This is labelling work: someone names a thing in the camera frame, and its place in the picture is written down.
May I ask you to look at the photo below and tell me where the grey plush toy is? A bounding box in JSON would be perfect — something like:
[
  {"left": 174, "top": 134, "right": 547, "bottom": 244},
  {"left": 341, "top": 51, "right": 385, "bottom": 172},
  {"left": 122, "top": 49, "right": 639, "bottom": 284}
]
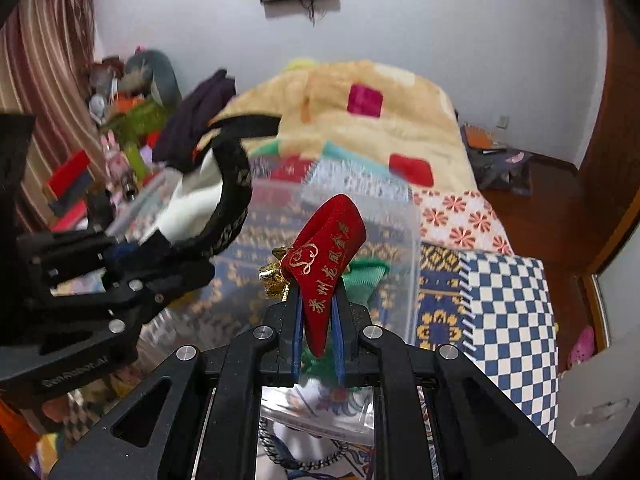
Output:
[{"left": 120, "top": 48, "right": 184, "bottom": 109}]

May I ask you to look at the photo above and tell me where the pink toy figure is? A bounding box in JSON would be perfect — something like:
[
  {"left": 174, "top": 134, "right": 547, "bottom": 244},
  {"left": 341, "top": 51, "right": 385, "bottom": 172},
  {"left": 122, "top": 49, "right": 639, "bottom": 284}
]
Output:
[{"left": 99, "top": 131, "right": 132, "bottom": 188}]

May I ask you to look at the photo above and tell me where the green cloth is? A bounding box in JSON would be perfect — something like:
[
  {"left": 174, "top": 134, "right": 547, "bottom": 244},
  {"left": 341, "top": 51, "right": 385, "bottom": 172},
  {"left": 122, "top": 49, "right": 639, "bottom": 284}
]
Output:
[{"left": 344, "top": 259, "right": 392, "bottom": 307}]

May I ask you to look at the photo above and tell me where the metal chain necklace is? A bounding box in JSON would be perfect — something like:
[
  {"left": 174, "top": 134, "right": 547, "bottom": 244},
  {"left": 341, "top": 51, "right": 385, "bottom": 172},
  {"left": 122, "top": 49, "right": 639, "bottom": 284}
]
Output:
[{"left": 257, "top": 419, "right": 352, "bottom": 468}]

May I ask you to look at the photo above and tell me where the green plush toy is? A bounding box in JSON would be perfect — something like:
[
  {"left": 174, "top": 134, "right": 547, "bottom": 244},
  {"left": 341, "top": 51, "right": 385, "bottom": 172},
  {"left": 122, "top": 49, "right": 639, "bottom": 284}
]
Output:
[{"left": 102, "top": 99, "right": 170, "bottom": 182}]

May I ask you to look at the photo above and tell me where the blue white checkered cloth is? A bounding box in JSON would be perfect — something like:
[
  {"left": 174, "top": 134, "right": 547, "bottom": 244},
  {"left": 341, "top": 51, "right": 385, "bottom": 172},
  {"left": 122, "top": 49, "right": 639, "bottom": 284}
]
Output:
[{"left": 459, "top": 249, "right": 562, "bottom": 442}]

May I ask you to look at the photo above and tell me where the beige blanket with coloured squares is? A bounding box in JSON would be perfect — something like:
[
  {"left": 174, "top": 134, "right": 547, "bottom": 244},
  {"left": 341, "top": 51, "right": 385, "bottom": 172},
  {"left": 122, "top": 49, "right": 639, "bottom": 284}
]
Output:
[{"left": 197, "top": 60, "right": 482, "bottom": 197}]

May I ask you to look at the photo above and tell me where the blue yellow patterned bed sheet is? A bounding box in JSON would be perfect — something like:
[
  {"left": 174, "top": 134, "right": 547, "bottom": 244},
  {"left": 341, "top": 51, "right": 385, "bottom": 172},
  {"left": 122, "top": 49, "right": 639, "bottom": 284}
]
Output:
[{"left": 135, "top": 199, "right": 477, "bottom": 364}]

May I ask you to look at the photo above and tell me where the red floral white cloth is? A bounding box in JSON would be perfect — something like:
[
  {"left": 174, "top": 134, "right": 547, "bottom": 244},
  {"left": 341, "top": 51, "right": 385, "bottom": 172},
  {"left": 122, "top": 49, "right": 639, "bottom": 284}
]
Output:
[{"left": 410, "top": 189, "right": 517, "bottom": 257}]

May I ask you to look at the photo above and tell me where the black and white garment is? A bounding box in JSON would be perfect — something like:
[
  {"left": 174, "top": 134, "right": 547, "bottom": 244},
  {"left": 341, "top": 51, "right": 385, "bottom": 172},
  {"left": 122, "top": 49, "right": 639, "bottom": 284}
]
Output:
[{"left": 107, "top": 114, "right": 282, "bottom": 262}]

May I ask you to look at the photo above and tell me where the white cabinet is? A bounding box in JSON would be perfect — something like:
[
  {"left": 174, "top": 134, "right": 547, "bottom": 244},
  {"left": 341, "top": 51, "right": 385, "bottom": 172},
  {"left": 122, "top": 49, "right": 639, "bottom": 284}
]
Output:
[{"left": 554, "top": 259, "right": 640, "bottom": 462}]

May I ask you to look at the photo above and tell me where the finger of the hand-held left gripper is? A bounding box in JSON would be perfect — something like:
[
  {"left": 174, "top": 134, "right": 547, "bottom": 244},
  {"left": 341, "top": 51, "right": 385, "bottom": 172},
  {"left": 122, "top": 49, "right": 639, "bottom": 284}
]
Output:
[
  {"left": 17, "top": 192, "right": 173, "bottom": 283},
  {"left": 25, "top": 255, "right": 217, "bottom": 358}
]

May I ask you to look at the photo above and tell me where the brown wooden door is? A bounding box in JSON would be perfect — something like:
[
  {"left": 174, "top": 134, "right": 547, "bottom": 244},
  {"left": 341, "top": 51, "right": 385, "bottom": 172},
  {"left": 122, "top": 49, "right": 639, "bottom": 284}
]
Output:
[{"left": 576, "top": 0, "right": 640, "bottom": 283}]

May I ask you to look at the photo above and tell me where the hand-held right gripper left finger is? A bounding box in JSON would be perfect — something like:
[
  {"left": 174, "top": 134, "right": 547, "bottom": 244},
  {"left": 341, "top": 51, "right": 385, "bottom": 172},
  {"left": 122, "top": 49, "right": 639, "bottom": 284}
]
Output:
[{"left": 48, "top": 300, "right": 306, "bottom": 480}]

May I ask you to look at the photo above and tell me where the gold tassel knot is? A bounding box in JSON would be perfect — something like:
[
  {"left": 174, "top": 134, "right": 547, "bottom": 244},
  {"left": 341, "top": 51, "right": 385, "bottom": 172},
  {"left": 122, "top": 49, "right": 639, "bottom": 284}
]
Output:
[{"left": 258, "top": 246, "right": 294, "bottom": 302}]

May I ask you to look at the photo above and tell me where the pink slipper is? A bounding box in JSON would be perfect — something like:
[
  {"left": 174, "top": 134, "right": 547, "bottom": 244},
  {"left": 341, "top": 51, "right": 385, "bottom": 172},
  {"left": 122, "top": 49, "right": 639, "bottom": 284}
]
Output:
[{"left": 569, "top": 326, "right": 597, "bottom": 367}]

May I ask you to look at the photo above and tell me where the dark bag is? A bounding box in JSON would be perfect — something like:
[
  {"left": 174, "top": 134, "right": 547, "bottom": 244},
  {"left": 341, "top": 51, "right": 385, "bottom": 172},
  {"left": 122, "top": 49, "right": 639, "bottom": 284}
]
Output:
[{"left": 465, "top": 146, "right": 535, "bottom": 197}]

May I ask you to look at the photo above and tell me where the clear plastic bag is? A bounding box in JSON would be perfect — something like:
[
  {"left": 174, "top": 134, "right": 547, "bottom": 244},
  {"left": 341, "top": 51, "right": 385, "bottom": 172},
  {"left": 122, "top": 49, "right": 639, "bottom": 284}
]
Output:
[{"left": 257, "top": 384, "right": 377, "bottom": 480}]

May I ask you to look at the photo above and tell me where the striped brown curtain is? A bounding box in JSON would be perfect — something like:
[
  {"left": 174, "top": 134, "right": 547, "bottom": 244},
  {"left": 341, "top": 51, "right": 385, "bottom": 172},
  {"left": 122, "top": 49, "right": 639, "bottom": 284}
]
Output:
[{"left": 0, "top": 0, "right": 109, "bottom": 233}]

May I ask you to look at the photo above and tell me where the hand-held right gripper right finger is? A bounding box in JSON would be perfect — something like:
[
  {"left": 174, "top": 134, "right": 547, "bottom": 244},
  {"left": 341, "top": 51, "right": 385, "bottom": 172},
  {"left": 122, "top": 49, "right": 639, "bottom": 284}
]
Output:
[{"left": 331, "top": 301, "right": 577, "bottom": 480}]

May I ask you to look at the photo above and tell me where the red velvet pouch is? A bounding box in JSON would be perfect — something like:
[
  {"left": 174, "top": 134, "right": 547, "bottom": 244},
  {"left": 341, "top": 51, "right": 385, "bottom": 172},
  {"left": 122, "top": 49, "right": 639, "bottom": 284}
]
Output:
[{"left": 279, "top": 195, "right": 369, "bottom": 359}]

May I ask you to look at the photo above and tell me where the clear plastic storage box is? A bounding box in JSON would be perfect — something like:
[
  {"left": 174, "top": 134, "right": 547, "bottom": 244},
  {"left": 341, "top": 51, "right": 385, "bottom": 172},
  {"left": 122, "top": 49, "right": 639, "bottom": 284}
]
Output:
[{"left": 114, "top": 159, "right": 424, "bottom": 352}]

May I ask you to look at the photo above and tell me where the red box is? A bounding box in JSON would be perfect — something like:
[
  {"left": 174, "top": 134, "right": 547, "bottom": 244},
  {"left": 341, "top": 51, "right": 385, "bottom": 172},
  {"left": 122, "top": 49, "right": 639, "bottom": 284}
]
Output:
[{"left": 44, "top": 151, "right": 94, "bottom": 202}]

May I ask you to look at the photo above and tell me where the orange book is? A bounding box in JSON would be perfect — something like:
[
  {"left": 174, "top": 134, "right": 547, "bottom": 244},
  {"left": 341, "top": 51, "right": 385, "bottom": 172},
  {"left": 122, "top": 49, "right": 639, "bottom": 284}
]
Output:
[{"left": 461, "top": 124, "right": 508, "bottom": 153}]

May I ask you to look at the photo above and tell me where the dark purple cloth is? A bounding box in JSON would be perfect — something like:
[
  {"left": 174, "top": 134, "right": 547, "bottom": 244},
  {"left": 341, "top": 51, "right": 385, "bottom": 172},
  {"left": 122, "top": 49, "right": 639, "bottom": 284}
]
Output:
[{"left": 152, "top": 68, "right": 239, "bottom": 169}]

